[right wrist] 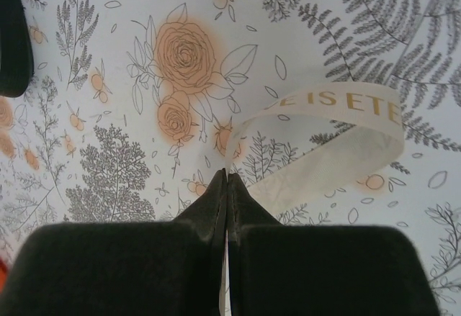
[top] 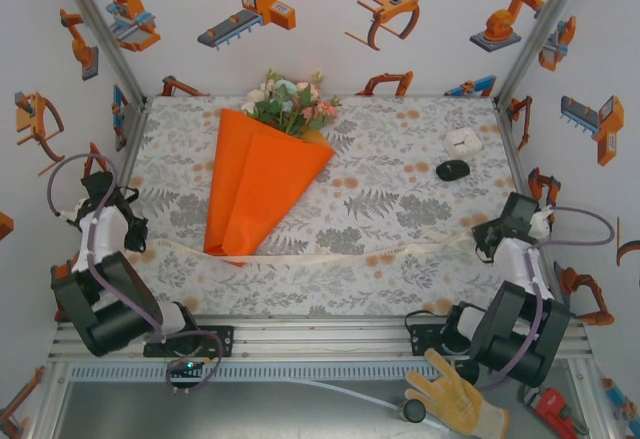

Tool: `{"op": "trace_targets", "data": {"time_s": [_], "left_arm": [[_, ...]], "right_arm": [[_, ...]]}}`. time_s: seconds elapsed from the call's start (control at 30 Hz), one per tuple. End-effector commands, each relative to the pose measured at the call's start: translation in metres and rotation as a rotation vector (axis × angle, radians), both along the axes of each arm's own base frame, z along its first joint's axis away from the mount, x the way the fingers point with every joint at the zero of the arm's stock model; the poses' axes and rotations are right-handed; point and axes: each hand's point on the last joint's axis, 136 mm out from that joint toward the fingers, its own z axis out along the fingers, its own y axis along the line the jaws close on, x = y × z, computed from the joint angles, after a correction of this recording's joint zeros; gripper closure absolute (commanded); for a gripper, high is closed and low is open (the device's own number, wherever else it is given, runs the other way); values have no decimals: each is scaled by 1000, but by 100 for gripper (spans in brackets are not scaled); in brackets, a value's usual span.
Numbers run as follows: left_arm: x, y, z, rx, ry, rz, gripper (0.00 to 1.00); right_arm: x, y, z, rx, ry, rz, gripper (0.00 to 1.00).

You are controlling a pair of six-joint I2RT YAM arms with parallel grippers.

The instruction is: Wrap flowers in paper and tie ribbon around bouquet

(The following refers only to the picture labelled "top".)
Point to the cream printed ribbon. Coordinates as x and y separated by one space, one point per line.
440 246

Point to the orange wrapping paper sheet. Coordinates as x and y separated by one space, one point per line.
260 184

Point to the artificial flower bouquet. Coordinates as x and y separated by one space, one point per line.
285 109

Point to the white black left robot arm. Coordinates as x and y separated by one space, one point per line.
107 309

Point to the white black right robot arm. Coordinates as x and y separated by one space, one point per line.
520 324

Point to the black oval mouse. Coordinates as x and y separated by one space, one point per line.
452 170

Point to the white square clock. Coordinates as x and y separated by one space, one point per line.
464 140

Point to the floral patterned tablecloth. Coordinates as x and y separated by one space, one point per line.
375 184

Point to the small circuit board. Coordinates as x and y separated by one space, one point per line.
187 366

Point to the yellow work glove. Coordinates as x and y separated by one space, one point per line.
460 399

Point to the red pipe wrench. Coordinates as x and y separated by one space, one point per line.
552 401

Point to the white plastic tube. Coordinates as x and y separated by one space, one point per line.
437 425

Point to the aluminium side rail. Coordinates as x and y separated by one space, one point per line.
515 159
134 129

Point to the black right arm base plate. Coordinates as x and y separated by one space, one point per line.
422 341

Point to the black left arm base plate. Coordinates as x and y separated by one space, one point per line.
222 341

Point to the aluminium table edge rail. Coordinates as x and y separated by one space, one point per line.
350 346

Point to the aluminium frame post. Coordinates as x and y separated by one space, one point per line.
99 24
544 24

